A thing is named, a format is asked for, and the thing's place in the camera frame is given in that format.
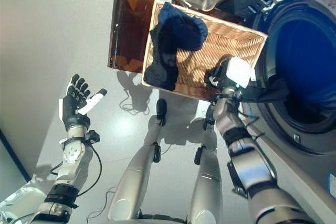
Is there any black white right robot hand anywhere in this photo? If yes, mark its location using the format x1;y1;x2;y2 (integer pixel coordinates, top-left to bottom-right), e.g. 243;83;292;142
204;56;257;90

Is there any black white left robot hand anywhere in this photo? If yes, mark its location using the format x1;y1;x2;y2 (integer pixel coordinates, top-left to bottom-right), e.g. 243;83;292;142
58;73;108;132

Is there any black garment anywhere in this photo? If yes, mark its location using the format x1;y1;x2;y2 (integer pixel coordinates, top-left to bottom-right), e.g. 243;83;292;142
246;77;289;103

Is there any grey washing machine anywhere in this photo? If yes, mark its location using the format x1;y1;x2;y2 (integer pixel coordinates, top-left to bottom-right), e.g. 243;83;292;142
217;0;336;201

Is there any wicker laundry basket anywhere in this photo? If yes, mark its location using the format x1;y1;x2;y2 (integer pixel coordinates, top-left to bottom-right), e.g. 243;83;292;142
141;0;268;101

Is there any blue garment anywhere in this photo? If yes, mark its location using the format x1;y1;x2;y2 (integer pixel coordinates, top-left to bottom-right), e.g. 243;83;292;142
156;2;208;51

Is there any dark navy garment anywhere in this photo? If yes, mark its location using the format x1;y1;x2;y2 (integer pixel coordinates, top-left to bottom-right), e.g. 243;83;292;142
143;23;180;91

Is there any silver left robot leg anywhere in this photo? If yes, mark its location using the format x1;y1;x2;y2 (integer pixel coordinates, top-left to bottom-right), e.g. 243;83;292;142
107;99;167;222

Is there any silver robot leg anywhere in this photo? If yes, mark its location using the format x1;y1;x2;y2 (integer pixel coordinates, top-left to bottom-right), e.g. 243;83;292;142
188;103;221;224
107;99;167;222

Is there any silver right robot leg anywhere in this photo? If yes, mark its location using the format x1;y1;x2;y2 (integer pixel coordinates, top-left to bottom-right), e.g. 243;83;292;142
188;103;221;224

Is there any white blue notice sticker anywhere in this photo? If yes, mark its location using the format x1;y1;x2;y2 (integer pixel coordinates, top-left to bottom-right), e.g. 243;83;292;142
325;173;336;201

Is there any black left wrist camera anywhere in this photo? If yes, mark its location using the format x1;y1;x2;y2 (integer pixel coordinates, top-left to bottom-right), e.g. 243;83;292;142
84;130;100;145

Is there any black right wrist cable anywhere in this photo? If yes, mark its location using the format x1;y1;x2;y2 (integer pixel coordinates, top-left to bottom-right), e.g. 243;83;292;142
236;108;266;141

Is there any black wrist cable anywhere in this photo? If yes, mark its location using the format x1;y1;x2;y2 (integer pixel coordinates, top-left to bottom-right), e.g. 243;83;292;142
236;108;266;141
49;145;102;197

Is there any white floor cable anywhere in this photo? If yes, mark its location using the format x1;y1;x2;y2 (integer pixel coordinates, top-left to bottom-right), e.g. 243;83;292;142
119;95;150;116

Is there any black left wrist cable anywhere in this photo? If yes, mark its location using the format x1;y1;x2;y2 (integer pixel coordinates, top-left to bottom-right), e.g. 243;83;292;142
49;145;102;197

